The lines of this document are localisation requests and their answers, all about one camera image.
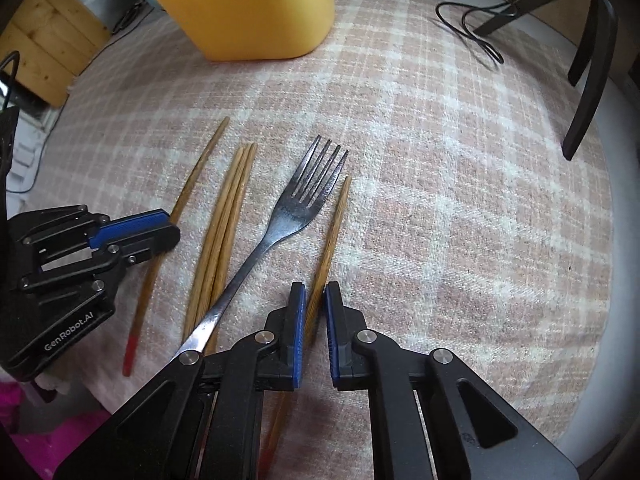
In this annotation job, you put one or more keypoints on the pine plank board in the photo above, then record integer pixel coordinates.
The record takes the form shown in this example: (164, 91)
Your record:
(45, 45)

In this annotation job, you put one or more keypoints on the white power strip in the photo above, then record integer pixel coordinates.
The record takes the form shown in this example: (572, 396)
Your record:
(25, 160)

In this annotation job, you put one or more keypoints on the yellow plastic container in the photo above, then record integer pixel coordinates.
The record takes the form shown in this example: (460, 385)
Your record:
(250, 10)

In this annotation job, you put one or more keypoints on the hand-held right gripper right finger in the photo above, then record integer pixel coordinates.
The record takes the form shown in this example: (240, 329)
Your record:
(330, 330)

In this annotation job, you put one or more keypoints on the pink clothing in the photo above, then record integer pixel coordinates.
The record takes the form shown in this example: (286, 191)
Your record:
(40, 440)

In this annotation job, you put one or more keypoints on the pink checkered table cloth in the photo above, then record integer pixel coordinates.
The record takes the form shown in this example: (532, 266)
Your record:
(425, 185)

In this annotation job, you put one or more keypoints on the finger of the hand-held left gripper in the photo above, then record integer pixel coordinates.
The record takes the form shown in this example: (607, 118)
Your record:
(150, 245)
(135, 222)

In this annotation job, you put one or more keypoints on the metal fork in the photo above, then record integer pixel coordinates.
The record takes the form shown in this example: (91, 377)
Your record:
(295, 205)

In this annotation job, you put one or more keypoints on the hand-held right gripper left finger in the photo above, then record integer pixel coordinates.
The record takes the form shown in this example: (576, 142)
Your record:
(299, 330)

